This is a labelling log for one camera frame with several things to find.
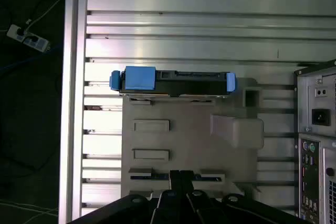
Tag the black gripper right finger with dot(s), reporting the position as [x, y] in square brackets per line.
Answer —
[187, 182]

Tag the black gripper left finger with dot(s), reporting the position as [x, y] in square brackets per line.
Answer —
[174, 182]

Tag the hard disk in blue carrier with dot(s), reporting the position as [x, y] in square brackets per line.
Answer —
[189, 82]

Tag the dark RAM stick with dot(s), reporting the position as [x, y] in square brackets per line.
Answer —
[157, 177]

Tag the grey plastic parts rack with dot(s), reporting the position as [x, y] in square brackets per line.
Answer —
[189, 134]

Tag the silver PC case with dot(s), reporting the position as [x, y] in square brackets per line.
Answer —
[312, 134]

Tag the white power strip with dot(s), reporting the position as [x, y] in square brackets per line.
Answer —
[26, 37]

